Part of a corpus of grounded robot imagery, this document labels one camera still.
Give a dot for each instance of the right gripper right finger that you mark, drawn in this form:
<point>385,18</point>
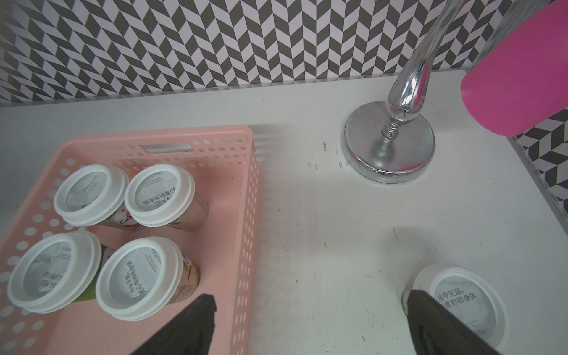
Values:
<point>434,330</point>

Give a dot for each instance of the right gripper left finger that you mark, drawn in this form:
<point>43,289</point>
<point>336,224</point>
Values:
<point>190,332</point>

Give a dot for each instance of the yogurt cup edge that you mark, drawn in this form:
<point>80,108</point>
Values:
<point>468,296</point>

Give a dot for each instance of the beige label yogurt cup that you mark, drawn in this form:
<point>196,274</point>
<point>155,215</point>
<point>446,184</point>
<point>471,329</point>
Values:
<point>166,195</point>

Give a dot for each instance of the green label yogurt cup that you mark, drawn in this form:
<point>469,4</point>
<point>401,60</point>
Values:
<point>58,271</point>

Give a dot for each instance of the red label yogurt cup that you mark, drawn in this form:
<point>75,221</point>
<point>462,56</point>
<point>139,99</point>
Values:
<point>94,196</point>

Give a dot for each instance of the silver metal cup stand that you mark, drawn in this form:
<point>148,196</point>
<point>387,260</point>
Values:
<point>390,141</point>

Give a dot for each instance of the magenta plastic wine glass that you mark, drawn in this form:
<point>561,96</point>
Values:
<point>523,80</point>

